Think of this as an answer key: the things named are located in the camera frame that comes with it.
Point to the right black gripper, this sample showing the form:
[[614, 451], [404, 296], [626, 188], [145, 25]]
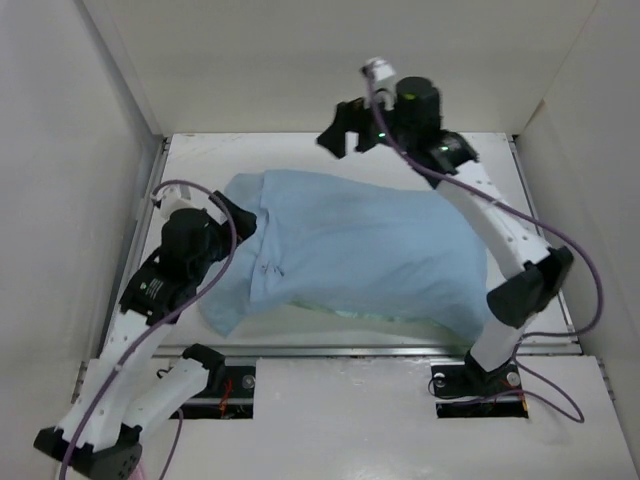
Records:
[[334, 136]]

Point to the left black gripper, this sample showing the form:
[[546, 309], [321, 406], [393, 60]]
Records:
[[245, 223]]

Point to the light blue pillowcase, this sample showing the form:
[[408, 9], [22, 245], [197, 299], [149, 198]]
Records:
[[351, 248]]

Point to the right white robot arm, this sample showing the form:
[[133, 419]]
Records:
[[533, 271]]

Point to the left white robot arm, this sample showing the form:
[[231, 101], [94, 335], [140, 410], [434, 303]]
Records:
[[101, 437]]

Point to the pink cloth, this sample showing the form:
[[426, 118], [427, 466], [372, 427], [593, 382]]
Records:
[[138, 473]]

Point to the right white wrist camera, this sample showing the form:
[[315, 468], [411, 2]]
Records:
[[381, 78]]

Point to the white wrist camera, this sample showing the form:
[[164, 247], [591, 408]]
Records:
[[171, 199], [381, 78]]

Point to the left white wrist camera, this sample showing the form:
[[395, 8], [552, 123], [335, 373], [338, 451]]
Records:
[[171, 199]]

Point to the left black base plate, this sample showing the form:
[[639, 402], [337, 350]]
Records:
[[235, 385]]

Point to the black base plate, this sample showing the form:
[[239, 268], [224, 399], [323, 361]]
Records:
[[235, 385], [457, 397]]

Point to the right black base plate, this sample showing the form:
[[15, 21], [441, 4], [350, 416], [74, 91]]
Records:
[[457, 397]]

